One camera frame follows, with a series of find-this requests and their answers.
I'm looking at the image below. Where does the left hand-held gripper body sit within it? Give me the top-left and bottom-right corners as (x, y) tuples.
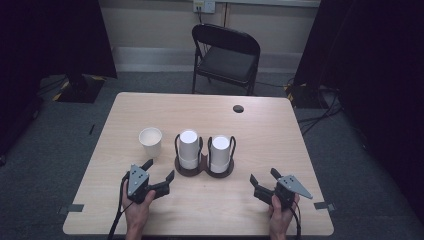
(127, 163), (171, 205)

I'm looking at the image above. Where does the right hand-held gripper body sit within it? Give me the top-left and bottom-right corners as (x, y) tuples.
(253, 174), (314, 212)

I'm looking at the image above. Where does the single white paper cup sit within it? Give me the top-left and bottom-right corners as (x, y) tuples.
(138, 126), (164, 159)

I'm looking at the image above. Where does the brown double cup holder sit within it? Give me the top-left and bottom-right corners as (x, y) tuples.
(173, 133), (237, 179)

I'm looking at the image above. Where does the person's right hand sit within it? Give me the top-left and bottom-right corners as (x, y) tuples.
(267, 194), (301, 228)

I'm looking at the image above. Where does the person's left hand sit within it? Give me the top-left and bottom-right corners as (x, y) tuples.
(121, 181), (157, 228)

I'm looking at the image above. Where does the grey tape strip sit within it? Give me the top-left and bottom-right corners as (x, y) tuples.
(58, 203), (85, 215)
(313, 201), (336, 212)

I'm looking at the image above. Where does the black stand base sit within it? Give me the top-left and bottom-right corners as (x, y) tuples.
(52, 73), (107, 104)
(284, 81), (322, 110)

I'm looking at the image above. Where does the black folding chair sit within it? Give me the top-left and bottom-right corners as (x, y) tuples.
(191, 23), (262, 97)

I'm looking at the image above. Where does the black curtain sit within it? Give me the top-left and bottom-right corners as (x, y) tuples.
(0, 0), (118, 156)
(293, 0), (424, 216)

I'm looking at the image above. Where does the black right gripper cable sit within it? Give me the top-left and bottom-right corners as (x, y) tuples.
(290, 201), (303, 240)

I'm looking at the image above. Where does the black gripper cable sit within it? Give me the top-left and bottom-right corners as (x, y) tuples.
(107, 171), (132, 240)
(290, 201), (303, 240)

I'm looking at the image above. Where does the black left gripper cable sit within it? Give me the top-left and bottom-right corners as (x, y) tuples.
(107, 171), (132, 240)

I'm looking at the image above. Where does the black floor cable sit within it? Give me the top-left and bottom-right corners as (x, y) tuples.
(297, 87), (345, 137)

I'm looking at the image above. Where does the white wall outlet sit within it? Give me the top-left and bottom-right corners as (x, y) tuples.
(192, 0), (217, 15)

